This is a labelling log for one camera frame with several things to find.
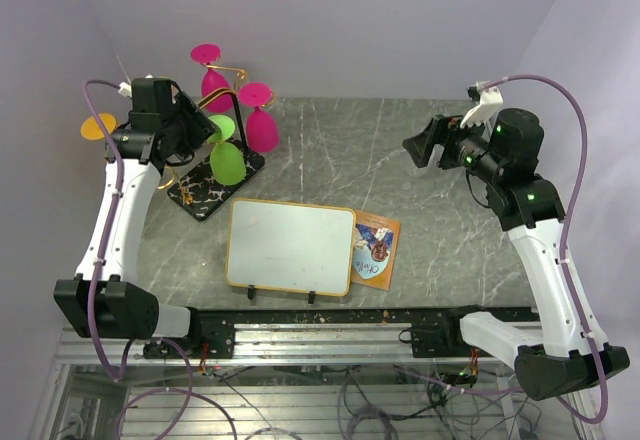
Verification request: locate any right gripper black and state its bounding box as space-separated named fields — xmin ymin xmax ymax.
xmin=403 ymin=109 xmax=505 ymax=184

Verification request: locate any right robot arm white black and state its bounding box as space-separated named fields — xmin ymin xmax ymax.
xmin=402 ymin=108 xmax=630 ymax=400

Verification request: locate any green wine glass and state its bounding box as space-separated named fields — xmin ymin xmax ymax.
xmin=206 ymin=114 xmax=246 ymax=186

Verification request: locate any pink wine glass back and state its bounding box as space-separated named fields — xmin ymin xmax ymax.
xmin=190 ymin=43 xmax=233 ymax=114

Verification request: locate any pink wine glass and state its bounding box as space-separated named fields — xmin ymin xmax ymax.
xmin=238 ymin=82 xmax=280 ymax=153
xmin=190 ymin=43 xmax=233 ymax=114

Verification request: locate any pink wine glass front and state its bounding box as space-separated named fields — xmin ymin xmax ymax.
xmin=238 ymin=82 xmax=280 ymax=153

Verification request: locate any yellow wine glass front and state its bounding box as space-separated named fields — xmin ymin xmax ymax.
xmin=80 ymin=113 xmax=117 ymax=141

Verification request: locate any orange Othello book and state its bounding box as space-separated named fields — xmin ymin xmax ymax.
xmin=350 ymin=210 xmax=401 ymax=291

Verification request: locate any gold wire glass rack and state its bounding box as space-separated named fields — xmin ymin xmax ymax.
xmin=163 ymin=64 xmax=280 ymax=221

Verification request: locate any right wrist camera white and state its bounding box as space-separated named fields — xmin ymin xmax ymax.
xmin=460 ymin=82 xmax=503 ymax=128

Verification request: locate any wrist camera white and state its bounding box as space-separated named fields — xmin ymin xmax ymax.
xmin=460 ymin=82 xmax=503 ymax=128
xmin=118 ymin=82 xmax=132 ymax=98

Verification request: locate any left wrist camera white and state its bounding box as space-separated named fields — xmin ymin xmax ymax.
xmin=118 ymin=82 xmax=132 ymax=98

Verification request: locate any whiteboard with yellow frame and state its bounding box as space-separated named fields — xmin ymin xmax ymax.
xmin=225 ymin=198 xmax=356 ymax=297

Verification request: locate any aluminium mounting rail frame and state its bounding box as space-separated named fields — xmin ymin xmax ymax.
xmin=36 ymin=308 xmax=603 ymax=439

